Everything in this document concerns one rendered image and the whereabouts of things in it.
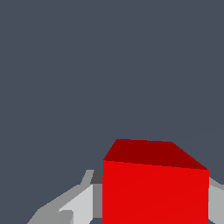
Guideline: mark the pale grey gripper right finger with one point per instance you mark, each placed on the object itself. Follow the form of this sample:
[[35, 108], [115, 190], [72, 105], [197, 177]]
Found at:
[[216, 204]]

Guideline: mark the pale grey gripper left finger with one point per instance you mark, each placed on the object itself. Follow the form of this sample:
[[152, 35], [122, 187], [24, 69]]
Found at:
[[78, 204]]

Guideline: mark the red cube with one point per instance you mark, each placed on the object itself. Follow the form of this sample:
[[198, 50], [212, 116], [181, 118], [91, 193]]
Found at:
[[154, 195]]

